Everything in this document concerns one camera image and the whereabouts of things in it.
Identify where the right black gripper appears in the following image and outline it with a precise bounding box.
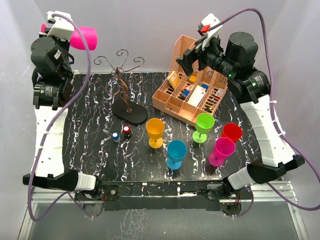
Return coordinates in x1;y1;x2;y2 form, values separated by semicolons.
176;33;237;79

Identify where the magenta wine glass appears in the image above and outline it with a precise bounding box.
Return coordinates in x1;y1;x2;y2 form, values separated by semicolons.
41;23;98;52
208;137;236;167

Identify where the green wine glass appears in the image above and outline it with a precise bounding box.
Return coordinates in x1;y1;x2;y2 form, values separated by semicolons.
192;113;215;144

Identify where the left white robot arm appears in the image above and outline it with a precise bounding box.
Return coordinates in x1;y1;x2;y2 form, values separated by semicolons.
22;33;104;200

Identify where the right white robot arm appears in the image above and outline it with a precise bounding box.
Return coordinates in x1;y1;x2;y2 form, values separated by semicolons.
176;32;305;199

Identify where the orange wine glass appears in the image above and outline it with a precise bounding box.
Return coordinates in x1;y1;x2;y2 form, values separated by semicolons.
146;118;165;149

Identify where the metal wine glass rack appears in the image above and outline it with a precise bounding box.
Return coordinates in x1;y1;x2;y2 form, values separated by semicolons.
93;49;148;125

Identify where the red wine glass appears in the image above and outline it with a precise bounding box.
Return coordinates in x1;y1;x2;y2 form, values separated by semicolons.
220;123;243;143

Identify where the blue wine glass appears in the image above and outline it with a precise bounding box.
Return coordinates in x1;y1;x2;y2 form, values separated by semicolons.
166;140;187;170

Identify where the orange sponge block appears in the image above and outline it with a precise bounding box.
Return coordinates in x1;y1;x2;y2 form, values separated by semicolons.
188;75;197;84

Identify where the yellow spiral notebook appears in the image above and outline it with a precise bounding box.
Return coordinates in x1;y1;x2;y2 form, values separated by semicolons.
167;71;181;89

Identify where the blue eraser block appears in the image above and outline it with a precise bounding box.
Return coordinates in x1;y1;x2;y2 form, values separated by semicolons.
180;90;190;99

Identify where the white card box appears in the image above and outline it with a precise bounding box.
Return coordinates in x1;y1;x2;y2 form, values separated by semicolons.
187;85;207;107

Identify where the pink desk file organizer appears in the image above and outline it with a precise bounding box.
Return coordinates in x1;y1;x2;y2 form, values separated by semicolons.
152;35;228;127

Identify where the red capped small bottle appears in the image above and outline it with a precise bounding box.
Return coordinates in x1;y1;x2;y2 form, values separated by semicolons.
122;125;132;139

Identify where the blue capped small bottle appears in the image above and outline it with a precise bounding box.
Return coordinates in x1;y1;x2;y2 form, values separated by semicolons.
112;132;120;143

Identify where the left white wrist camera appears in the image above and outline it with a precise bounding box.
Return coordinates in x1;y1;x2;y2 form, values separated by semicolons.
46;11;74;42

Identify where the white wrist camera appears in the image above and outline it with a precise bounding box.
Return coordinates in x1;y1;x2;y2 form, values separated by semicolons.
197;13;222;51
46;11;74;42

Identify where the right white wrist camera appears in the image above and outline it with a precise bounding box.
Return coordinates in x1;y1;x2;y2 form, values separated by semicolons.
197;13;222;51

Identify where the aluminium frame rail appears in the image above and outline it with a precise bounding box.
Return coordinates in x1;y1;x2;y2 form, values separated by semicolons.
18;181;309;240

